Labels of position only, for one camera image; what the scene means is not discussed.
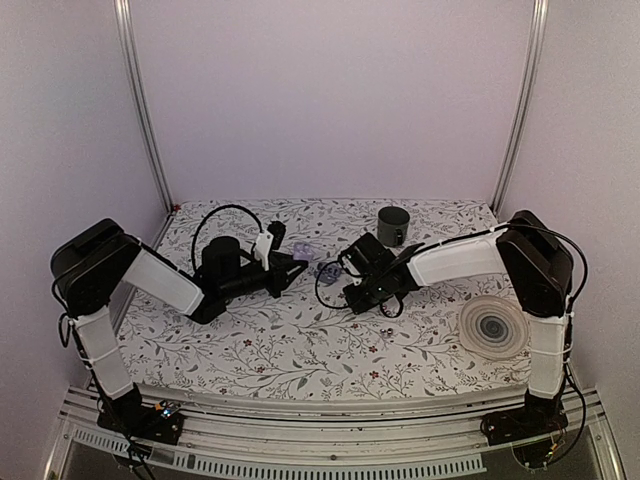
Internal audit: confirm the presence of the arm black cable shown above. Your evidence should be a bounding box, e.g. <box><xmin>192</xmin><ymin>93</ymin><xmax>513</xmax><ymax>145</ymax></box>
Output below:
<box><xmin>190</xmin><ymin>203</ymin><xmax>266</xmax><ymax>276</ymax></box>
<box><xmin>313</xmin><ymin>252</ymin><xmax>406</xmax><ymax>319</ymax></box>

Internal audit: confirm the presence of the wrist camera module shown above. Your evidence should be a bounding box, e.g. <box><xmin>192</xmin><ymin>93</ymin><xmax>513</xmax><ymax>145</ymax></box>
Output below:
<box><xmin>338</xmin><ymin>249</ymin><xmax>364</xmax><ymax>285</ymax></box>
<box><xmin>252</xmin><ymin>221</ymin><xmax>286</xmax><ymax>270</ymax></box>

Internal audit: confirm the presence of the aluminium front rail frame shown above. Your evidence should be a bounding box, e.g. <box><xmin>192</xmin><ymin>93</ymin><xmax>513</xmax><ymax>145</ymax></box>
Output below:
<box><xmin>44</xmin><ymin>384</ymin><xmax>624</xmax><ymax>480</ymax></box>

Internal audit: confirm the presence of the swirl patterned glass plate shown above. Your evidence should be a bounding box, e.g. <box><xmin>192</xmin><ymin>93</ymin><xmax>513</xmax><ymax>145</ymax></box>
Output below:
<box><xmin>458</xmin><ymin>295</ymin><xmax>529</xmax><ymax>361</ymax></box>

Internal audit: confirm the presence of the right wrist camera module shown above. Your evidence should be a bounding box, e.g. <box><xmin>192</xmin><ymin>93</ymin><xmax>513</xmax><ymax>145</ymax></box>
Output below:
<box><xmin>338</xmin><ymin>249</ymin><xmax>364</xmax><ymax>285</ymax></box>

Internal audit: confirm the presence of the left aluminium corner post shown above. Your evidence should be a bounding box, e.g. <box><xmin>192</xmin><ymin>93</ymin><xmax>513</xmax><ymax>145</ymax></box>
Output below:
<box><xmin>113</xmin><ymin>0</ymin><xmax>175</xmax><ymax>214</ymax></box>

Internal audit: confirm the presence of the floral patterned table mat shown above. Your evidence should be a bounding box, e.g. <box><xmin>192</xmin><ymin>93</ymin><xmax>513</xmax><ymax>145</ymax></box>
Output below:
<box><xmin>107</xmin><ymin>197</ymin><xmax>564</xmax><ymax>401</ymax></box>

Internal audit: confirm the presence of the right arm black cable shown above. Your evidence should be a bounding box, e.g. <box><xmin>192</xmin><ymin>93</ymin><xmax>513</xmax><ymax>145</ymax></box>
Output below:
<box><xmin>313</xmin><ymin>252</ymin><xmax>406</xmax><ymax>319</ymax></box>

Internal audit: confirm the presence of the aluminium corner post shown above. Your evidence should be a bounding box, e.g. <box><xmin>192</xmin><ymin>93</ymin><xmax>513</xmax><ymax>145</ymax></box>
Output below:
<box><xmin>113</xmin><ymin>0</ymin><xmax>175</xmax><ymax>214</ymax></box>
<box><xmin>490</xmin><ymin>0</ymin><xmax>549</xmax><ymax>217</ymax></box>

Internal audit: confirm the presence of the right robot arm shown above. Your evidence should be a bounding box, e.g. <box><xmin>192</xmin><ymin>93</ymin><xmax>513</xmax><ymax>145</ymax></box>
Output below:
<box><xmin>338</xmin><ymin>210</ymin><xmax>578</xmax><ymax>445</ymax></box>

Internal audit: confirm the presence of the dark grey ceramic mug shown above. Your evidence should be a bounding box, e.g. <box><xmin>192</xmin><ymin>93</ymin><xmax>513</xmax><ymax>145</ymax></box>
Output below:
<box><xmin>377</xmin><ymin>206</ymin><xmax>410</xmax><ymax>247</ymax></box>

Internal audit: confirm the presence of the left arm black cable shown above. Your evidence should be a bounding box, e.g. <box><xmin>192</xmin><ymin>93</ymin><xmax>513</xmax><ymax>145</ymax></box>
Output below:
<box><xmin>190</xmin><ymin>203</ymin><xmax>266</xmax><ymax>276</ymax></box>

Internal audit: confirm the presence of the dark purple open earbud case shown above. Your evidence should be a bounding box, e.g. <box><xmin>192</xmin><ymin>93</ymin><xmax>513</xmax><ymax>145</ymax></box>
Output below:
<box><xmin>316</xmin><ymin>262</ymin><xmax>342</xmax><ymax>285</ymax></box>

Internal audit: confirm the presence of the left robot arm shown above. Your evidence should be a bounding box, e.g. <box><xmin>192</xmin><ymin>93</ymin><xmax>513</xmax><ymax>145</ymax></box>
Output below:
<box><xmin>50</xmin><ymin>219</ymin><xmax>308</xmax><ymax>443</ymax></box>

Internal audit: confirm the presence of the light purple round earbud case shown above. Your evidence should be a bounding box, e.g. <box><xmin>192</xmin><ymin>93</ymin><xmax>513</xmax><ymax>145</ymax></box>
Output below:
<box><xmin>293</xmin><ymin>242</ymin><xmax>314</xmax><ymax>262</ymax></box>

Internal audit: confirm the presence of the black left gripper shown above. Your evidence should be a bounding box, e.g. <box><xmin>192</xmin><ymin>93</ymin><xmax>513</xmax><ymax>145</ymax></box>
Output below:
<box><xmin>220</xmin><ymin>253</ymin><xmax>308</xmax><ymax>301</ymax></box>

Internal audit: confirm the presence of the right aluminium corner post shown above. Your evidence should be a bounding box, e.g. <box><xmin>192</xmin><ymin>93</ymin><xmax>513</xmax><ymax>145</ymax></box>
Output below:
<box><xmin>490</xmin><ymin>0</ymin><xmax>549</xmax><ymax>217</ymax></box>

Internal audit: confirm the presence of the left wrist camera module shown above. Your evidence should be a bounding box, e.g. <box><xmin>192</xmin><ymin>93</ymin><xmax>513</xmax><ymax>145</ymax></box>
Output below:
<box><xmin>252</xmin><ymin>221</ymin><xmax>286</xmax><ymax>270</ymax></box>

